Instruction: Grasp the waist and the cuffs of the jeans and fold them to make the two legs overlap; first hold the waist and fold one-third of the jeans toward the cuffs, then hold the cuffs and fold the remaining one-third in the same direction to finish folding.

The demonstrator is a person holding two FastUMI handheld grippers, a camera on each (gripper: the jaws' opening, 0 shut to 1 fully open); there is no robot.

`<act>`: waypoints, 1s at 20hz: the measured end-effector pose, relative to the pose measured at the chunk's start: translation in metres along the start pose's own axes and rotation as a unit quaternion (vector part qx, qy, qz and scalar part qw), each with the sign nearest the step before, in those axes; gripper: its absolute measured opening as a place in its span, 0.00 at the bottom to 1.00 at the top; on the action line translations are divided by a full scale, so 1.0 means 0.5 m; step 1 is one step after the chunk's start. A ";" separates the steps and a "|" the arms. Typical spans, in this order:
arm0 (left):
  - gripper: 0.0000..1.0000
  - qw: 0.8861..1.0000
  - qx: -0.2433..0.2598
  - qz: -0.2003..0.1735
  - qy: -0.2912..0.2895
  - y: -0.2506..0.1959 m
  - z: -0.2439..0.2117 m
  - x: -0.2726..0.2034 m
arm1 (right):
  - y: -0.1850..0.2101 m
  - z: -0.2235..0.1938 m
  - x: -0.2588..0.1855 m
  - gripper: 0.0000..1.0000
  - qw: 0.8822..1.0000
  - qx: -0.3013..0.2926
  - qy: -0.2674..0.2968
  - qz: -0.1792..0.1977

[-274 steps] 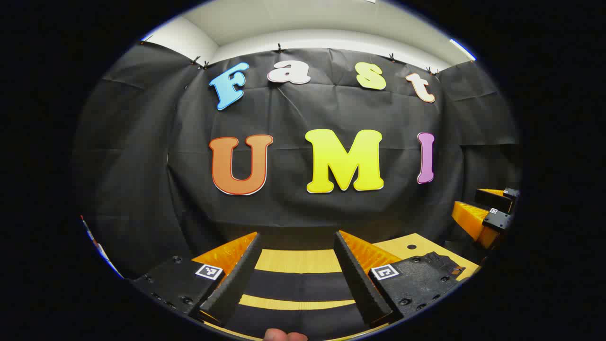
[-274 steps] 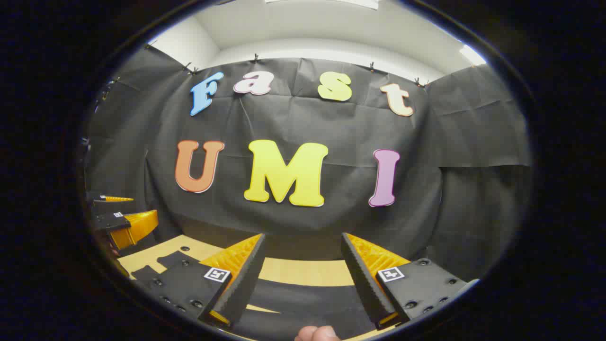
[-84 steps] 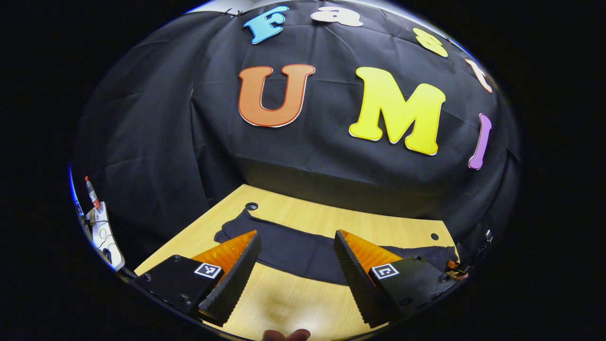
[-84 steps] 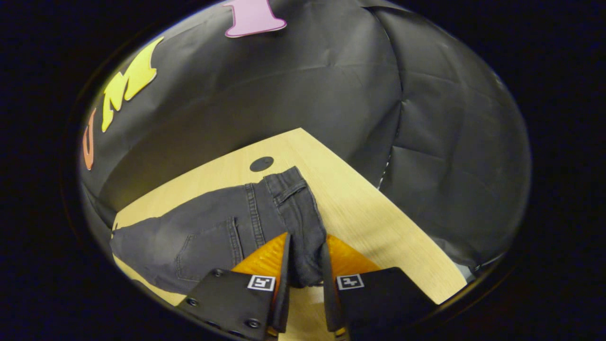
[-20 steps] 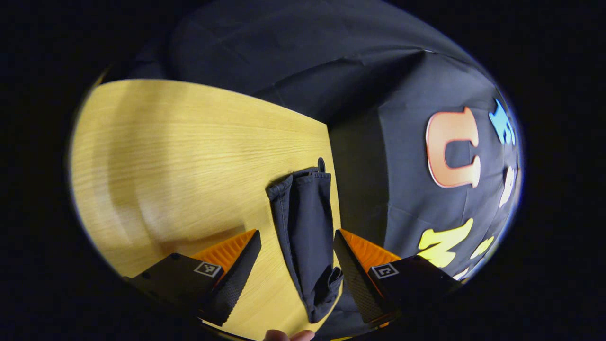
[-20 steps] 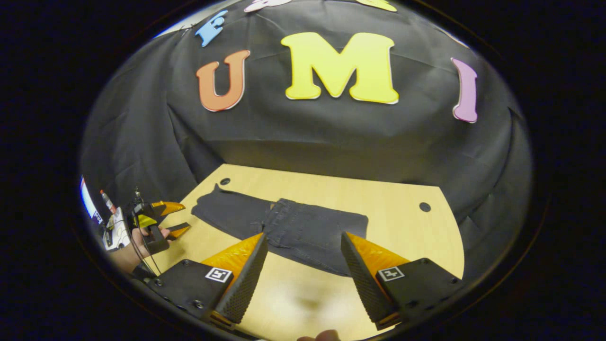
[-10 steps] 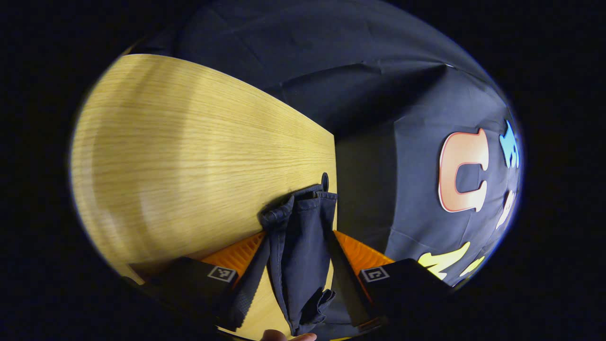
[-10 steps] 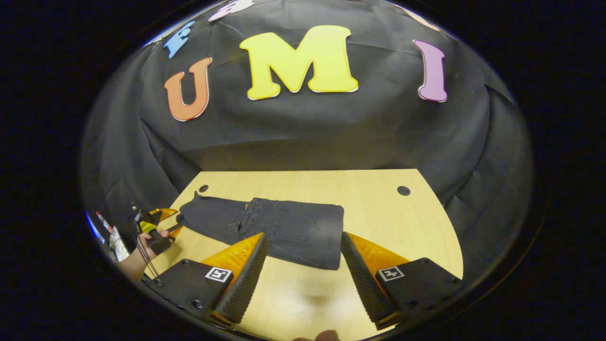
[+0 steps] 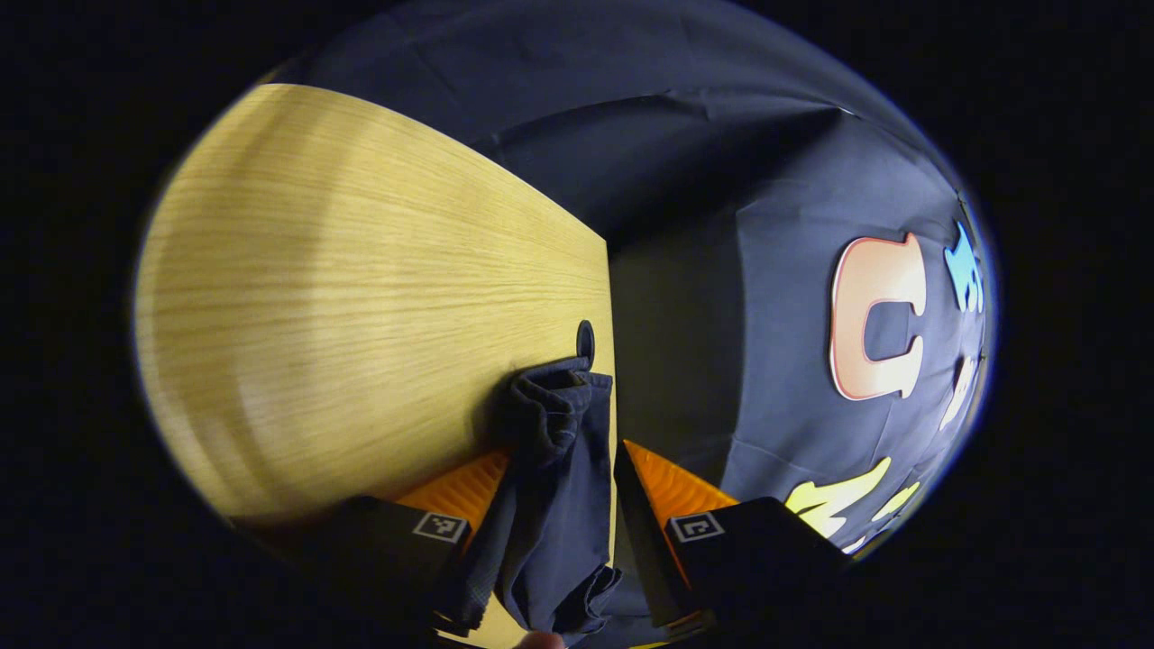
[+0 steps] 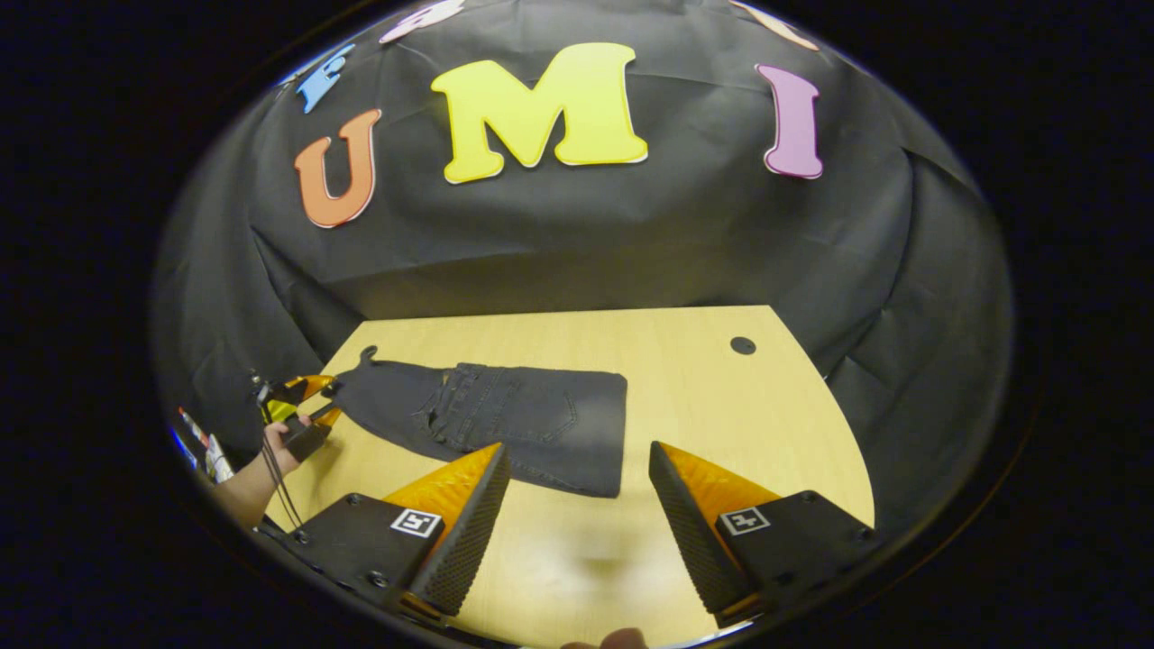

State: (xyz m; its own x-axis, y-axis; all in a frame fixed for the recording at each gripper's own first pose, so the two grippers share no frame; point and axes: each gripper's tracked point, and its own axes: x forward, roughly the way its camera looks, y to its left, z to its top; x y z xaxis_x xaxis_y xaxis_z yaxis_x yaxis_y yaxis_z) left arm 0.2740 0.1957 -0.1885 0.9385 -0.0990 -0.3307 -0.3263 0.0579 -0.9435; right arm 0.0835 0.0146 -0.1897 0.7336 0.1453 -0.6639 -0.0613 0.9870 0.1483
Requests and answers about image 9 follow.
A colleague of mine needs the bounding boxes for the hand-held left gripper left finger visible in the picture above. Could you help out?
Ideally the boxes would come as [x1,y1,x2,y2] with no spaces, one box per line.
[230,448,515,636]

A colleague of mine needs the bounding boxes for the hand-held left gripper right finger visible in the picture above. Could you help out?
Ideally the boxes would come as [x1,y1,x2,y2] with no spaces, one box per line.
[613,439,853,636]

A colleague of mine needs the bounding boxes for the dark grey jeans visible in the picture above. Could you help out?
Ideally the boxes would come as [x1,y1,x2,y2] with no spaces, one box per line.
[433,356,625,639]

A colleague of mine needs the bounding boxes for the black backdrop cloth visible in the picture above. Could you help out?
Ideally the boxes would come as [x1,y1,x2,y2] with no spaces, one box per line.
[270,0,997,560]

